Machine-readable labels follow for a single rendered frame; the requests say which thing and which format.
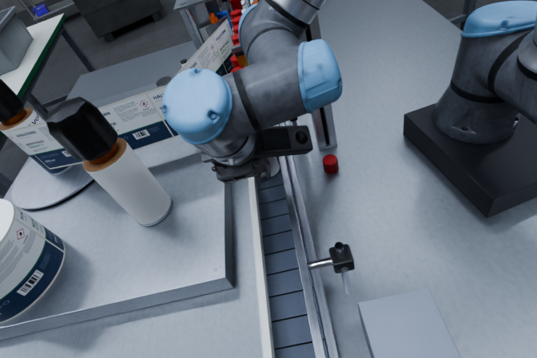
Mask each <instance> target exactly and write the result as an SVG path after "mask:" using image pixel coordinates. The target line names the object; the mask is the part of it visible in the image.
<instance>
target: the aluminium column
mask: <svg viewBox="0 0 537 358"><path fill-rule="evenodd" d="M316 39H321V33H320V23H319V18H318V13H317V14H316V16H315V18H314V19H313V20H312V22H311V23H310V25H309V27H308V28H307V30H306V31H305V32H304V34H303V36H302V37H301V39H300V43H302V42H310V41H313V40H316ZM311 116H312V123H313V127H314V131H315V135H316V141H317V144H318V146H319V149H320V150H323V149H329V148H332V147H335V146H337V140H336V131H335V125H334V120H333V114H332V103H331V104H328V105H326V106H323V107H321V108H319V109H316V110H315V112H314V113H311Z"/></svg>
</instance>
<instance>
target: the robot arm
mask: <svg viewBox="0 0 537 358"><path fill-rule="evenodd" d="M325 1H326V0H259V2H258V3H256V4H253V5H252V6H250V7H249V8H248V9H246V11H245V12H244V13H243V14H242V15H241V19H240V21H239V26H238V30H239V42H240V45H241V48H242V50H243V52H244V54H245V57H246V60H247V63H248V66H246V67H244V68H242V69H239V70H237V71H234V72H232V73H229V74H226V75H224V76H220V75H218V74H216V73H215V72H213V71H212V70H208V69H200V68H192V69H188V70H185V71H183V72H181V73H179V74H178V75H177V76H176V77H175V78H173V79H172V81H171V82H170V83H169V84H168V85H167V87H166V89H165V92H164V95H163V98H162V110H163V111H162V113H163V115H164V117H165V120H166V121H167V122H168V124H169V125H170V126H171V127H172V128H173V129H174V130H176V131H177V132H178V134H179V135H180V137H181V138H182V139H183V140H185V141H187V142H188V143H190V144H193V145H195V146H196V147H197V148H198V149H200V150H201V158H202V161H203V162H204V163H209V162H212V163H213V165H214V166H213V167H212V171H213V172H216V175H217V180H219V181H222V182H223V183H225V184H229V183H233V182H235V181H239V180H243V179H246V178H250V177H256V176H258V177H259V180H260V181H261V182H263V181H269V180H270V178H271V166H270V163H269V159H268V157H281V156H291V155H301V154H307V153H309V152H311V151H312V150H313V146H312V140H311V137H310V133H309V130H308V127H307V126H306V125H287V126H275V125H278V124H280V123H283V122H285V121H289V120H291V119H293V118H296V117H299V116H301V115H304V114H307V113H314V112H315V110H316V109H319V108H321V107H323V106H326V105H328V104H331V103H333V102H335V101H337V100H338V99H339V98H340V96H341V94H342V90H343V84H342V78H341V74H340V69H339V66H338V63H337V61H336V57H335V55H334V53H333V52H332V49H331V47H330V45H329V44H328V43H327V42H326V41H325V40H323V39H316V40H313V41H310V42H302V43H300V39H301V37H302V36H303V34H304V32H305V31H306V30H307V28H308V27H309V25H310V23H311V22H312V20H313V19H314V18H315V16H316V14H317V13H318V11H319V10H320V8H321V7H322V6H323V4H324V2H325ZM460 36H461V40H460V44H459V50H458V54H457V57H456V60H455V66H454V70H453V73H452V76H451V82H450V85H449V86H448V88H447V89H446V90H445V92H444V94H443V96H442V97H441V98H440V99H439V100H438V102H437V103H436V106H435V109H434V113H433V121H434V123H435V125H436V127H437V128H438V129H439V130H440V131H441V132H442V133H444V134H446V135H447V136H449V137H451V138H453V139H456V140H458V141H462V142H466V143H471V144H479V145H485V144H493V143H497V142H500V141H504V140H506V139H508V138H509V137H510V136H511V135H512V134H513V133H514V132H515V130H516V128H517V126H518V124H519V120H520V114H522V115H523V116H524V117H526V118H527V119H528V120H530V121H531V122H533V123H534V124H535V125H537V2H534V1H508V2H497V3H493V4H490V5H486V6H482V7H480V8H479V9H477V10H474V11H473V12H472V13H471V14H470V15H469V16H468V18H467V21H466V23H465V26H464V29H463V32H462V33H461V35H460ZM213 168H214V169H213Z"/></svg>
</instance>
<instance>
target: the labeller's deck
mask: <svg viewBox="0 0 537 358"><path fill-rule="evenodd" d="M156 88H158V87H157V85H156V83H153V84H151V85H148V86H143V87H141V88H137V89H133V90H130V91H127V92H124V93H120V94H117V95H114V96H111V97H107V98H103V99H101V100H98V101H93V102H91V103H92V104H93V105H94V106H96V107H97V108H100V107H102V106H105V105H109V104H112V103H114V102H117V101H120V100H123V99H126V98H128V97H132V96H135V95H138V94H140V93H144V92H147V91H150V90H154V89H156ZM134 152H135V153H136V155H137V156H138V157H139V158H140V159H141V161H142V162H143V163H144V165H145V166H146V167H147V169H148V170H149V171H150V172H151V173H152V174H153V176H154V177H155V178H156V180H157V181H158V182H159V184H160V185H161V187H162V188H163V189H164V190H165V191H166V192H167V193H168V194H169V195H170V197H171V198H172V202H173V204H172V208H171V209H170V211H169V213H168V215H167V216H166V217H165V218H164V219H163V220H162V221H160V222H158V223H156V224H155V225H151V226H141V225H139V224H138V223H137V222H136V221H135V220H134V219H133V218H132V217H131V216H130V215H129V214H128V213H127V212H126V211H125V210H124V209H123V208H122V207H121V206H120V205H119V204H118V203H117V202H116V201H115V200H114V199H113V198H112V197H111V196H110V195H109V194H108V193H107V192H106V191H105V190H104V189H103V188H102V187H101V186H100V185H99V184H98V183H97V182H96V181H95V180H94V179H93V180H92V181H91V182H90V183H89V184H88V185H86V186H85V187H84V188H82V189H80V190H79V191H78V192H76V193H75V194H74V195H72V196H70V197H68V198H66V199H65V200H63V201H60V202H58V203H57V204H54V205H51V206H48V207H45V208H41V209H21V208H19V207H18V206H16V204H15V203H14V202H13V200H12V196H11V193H12V188H13V186H14V183H15V181H16V179H17V177H18V175H19V174H20V172H21V171H22V170H23V169H24V168H25V167H26V165H27V164H28V163H29V162H30V161H31V160H32V158H31V157H28V159H27V161H26V163H25V164H24V166H23V167H22V169H21V171H20V172H19V174H18V175H17V177H16V178H15V180H14V182H13V184H12V185H11V187H10V188H9V190H8V191H7V193H6V195H5V196H4V198H3V199H4V200H7V201H9V202H10V203H12V204H13V205H15V206H16V207H18V208H19V209H20V210H21V211H23V212H24V213H26V214H27V215H29V216H30V217H32V218H33V219H35V220H36V221H37V222H38V223H40V224H41V225H43V226H44V227H46V228H47V229H48V230H49V231H51V232H52V233H54V234H55V235H57V236H58V237H60V238H61V239H62V240H63V242H64V245H65V248H66V254H65V259H64V262H63V265H62V268H61V270H60V272H59V274H58V276H57V277H56V279H55V281H54V282H53V284H52V285H51V286H50V287H49V289H48V290H47V291H46V292H45V293H44V295H43V296H42V297H41V298H40V299H39V300H38V301H37V302H36V303H35V304H33V305H32V306H31V307H30V308H28V309H27V310H26V311H25V312H23V313H22V314H20V315H18V316H16V317H15V318H13V319H11V320H8V321H7V322H4V323H1V324H0V340H4V339H7V338H11V337H15V336H21V335H25V334H29V333H32V332H39V331H43V330H46V329H51V328H57V327H61V326H65V325H68V324H75V323H79V322H82V321H87V320H93V319H97V318H101V317H104V316H111V315H115V314H118V313H123V312H129V311H133V310H137V309H140V308H147V307H151V306H154V305H159V304H165V303H169V302H173V301H176V300H183V299H187V298H190V297H194V296H200V295H205V294H208V293H212V292H219V291H222V290H226V289H230V288H234V274H233V221H232V194H231V183H229V184H225V183H223V182H222V181H219V180H217V175H216V172H213V171H212V167H213V166H214V165H213V163H212V162H209V163H204V162H203V161H202V158H201V150H200V149H198V148H197V147H196V146H195V145H193V144H190V143H188V142H187V141H185V140H183V139H182V138H181V137H180V136H179V137H175V138H172V139H169V140H167V141H163V142H160V143H157V144H155V145H151V146H148V147H145V148H143V149H138V150H135V151H134Z"/></svg>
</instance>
